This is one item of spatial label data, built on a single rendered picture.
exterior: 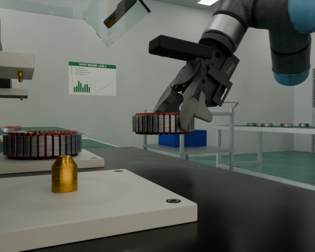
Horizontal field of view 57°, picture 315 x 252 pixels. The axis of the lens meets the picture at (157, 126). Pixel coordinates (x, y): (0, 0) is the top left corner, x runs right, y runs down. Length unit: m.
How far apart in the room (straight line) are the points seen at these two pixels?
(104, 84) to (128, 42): 0.99
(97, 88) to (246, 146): 3.88
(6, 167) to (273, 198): 0.31
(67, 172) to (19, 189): 0.04
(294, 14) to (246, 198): 0.39
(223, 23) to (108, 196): 0.44
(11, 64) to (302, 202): 0.24
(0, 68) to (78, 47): 5.58
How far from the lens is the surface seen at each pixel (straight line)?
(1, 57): 0.21
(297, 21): 0.59
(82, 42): 5.83
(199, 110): 0.49
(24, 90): 0.45
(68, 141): 0.44
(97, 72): 5.78
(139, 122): 0.49
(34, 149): 0.43
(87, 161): 0.42
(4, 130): 2.06
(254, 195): 0.28
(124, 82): 5.90
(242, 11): 0.61
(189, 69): 0.55
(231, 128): 2.92
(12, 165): 0.41
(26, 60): 0.21
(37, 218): 0.18
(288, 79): 0.70
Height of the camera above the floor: 0.84
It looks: 1 degrees down
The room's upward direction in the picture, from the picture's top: straight up
